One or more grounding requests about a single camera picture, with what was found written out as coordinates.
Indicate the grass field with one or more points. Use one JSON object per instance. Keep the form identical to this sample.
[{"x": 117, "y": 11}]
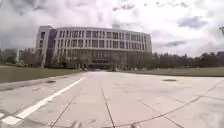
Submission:
[
  {"x": 186, "y": 70},
  {"x": 30, "y": 72}
]

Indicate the row of trees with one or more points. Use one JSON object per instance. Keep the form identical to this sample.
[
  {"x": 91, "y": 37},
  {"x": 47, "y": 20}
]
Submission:
[
  {"x": 186, "y": 60},
  {"x": 20, "y": 58}
]

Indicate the large pale curved building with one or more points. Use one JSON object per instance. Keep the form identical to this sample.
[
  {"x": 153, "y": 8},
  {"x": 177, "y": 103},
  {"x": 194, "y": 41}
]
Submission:
[{"x": 96, "y": 43}]

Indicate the manhole cover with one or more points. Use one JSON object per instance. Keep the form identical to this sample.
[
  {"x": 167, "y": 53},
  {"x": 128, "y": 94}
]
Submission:
[
  {"x": 169, "y": 80},
  {"x": 50, "y": 81}
]

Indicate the grey concrete road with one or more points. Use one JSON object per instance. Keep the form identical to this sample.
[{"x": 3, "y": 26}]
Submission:
[{"x": 126, "y": 96}]

